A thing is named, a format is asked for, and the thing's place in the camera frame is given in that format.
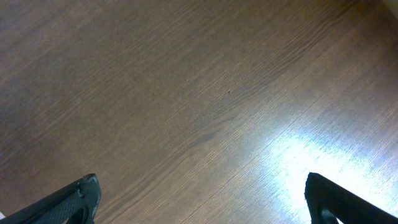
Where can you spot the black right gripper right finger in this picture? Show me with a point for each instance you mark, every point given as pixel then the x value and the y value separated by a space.
pixel 330 203

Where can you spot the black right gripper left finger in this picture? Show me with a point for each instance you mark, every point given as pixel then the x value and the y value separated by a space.
pixel 77 203

